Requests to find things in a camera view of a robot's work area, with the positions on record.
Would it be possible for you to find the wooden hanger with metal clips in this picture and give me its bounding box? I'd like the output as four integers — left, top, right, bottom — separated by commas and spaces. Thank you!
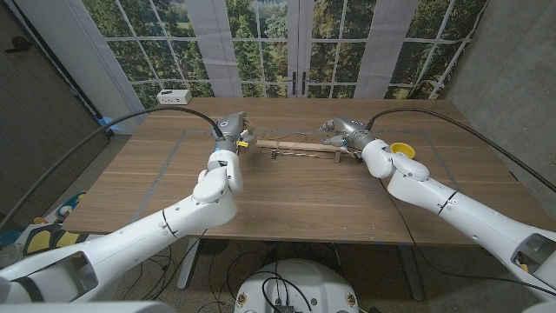
255, 138, 364, 164

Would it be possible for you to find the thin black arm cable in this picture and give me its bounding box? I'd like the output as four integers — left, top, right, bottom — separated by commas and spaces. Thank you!
142, 228, 209, 301
378, 177, 556, 299

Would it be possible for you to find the yellow and black pad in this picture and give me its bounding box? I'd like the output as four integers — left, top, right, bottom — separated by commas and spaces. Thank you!
23, 223, 57, 256
54, 230, 88, 250

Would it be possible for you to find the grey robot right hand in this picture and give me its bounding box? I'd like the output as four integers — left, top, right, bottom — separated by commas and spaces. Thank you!
320, 117, 375, 151

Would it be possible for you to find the black torso cable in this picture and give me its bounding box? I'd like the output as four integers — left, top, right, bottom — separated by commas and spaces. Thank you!
260, 271, 314, 313

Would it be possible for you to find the forest window printed backdrop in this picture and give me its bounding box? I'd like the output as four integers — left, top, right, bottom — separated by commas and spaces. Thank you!
80, 0, 490, 114

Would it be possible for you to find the white metal table leg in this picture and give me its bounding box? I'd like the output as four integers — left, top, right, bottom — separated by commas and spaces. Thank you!
176, 237, 202, 291

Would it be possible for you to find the yellow bowl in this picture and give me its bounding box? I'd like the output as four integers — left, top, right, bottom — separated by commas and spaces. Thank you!
389, 142, 416, 160

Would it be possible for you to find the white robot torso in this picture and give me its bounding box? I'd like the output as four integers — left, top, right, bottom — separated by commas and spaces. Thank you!
233, 258, 361, 313

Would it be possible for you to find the colourful slipper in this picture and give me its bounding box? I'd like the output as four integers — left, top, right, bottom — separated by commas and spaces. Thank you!
55, 191, 87, 223

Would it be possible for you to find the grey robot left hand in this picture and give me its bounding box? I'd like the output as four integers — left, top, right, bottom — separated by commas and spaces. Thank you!
211, 110, 255, 153

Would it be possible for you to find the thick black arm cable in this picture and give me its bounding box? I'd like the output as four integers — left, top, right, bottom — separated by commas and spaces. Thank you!
0, 106, 225, 231
366, 107, 556, 193

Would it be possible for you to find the black round grille object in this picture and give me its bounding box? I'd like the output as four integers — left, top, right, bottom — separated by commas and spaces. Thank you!
198, 238, 229, 256

